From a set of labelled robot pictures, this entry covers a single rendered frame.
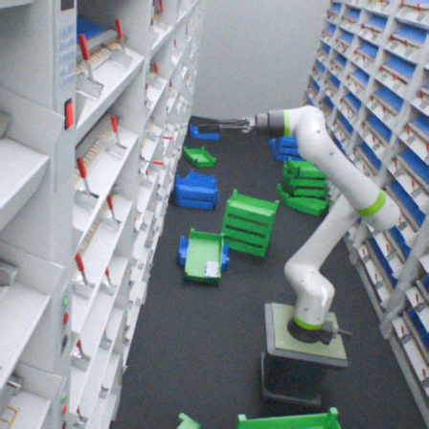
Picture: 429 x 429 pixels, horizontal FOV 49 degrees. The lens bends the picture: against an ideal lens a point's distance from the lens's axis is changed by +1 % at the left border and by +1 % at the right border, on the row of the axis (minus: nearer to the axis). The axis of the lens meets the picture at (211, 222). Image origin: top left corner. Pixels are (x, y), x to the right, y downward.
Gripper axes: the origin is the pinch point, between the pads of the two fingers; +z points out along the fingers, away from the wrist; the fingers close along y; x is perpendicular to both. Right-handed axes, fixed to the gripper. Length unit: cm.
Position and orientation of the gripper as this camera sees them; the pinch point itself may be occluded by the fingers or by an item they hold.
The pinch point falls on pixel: (208, 127)
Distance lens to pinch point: 167.0
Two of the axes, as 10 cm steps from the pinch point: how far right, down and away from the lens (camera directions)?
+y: 0.3, -4.7, 8.8
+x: -0.6, -8.8, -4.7
